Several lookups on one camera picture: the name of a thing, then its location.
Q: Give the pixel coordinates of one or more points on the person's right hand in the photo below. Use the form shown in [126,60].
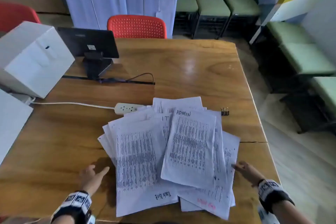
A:
[249,172]

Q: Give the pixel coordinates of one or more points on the person's left hand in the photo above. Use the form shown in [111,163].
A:
[92,179]

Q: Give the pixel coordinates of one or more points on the black binder clip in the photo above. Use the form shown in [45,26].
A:
[225,113]

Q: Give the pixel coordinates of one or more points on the pile of printed papers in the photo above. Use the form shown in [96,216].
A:
[189,147]

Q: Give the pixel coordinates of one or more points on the person's right forearm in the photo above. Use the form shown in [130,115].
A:
[286,213]

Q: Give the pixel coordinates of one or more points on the person's left forearm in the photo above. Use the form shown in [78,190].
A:
[61,220]

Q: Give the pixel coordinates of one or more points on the left wristband with markers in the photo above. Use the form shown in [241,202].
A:
[76,200]

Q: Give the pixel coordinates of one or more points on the wristband with markers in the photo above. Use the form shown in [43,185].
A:
[76,200]
[273,192]

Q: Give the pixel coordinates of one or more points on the right wristband with markers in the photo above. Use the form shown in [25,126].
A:
[273,192]

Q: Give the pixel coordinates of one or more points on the white power strip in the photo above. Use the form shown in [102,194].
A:
[126,108]

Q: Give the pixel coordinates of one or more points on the white extension socket block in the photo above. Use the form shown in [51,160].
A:
[25,99]

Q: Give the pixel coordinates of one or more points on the large white box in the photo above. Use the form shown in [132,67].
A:
[31,58]

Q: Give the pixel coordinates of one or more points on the black monitor with stand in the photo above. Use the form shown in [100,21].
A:
[86,40]

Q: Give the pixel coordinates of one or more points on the red perforated chair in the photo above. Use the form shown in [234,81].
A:
[136,27]

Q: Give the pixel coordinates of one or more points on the row of green cushioned stools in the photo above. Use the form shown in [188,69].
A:
[212,6]

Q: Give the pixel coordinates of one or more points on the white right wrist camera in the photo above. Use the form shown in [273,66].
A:
[263,216]

